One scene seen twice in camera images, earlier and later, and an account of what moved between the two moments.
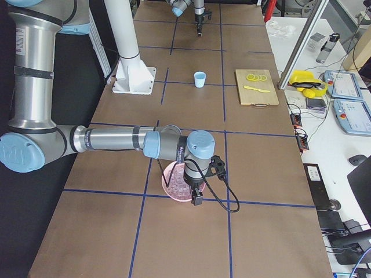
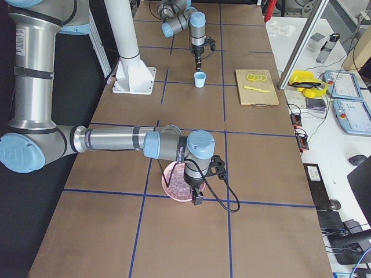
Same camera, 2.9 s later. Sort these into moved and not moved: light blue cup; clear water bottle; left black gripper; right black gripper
Moved: left black gripper
Not moved: right black gripper; clear water bottle; light blue cup
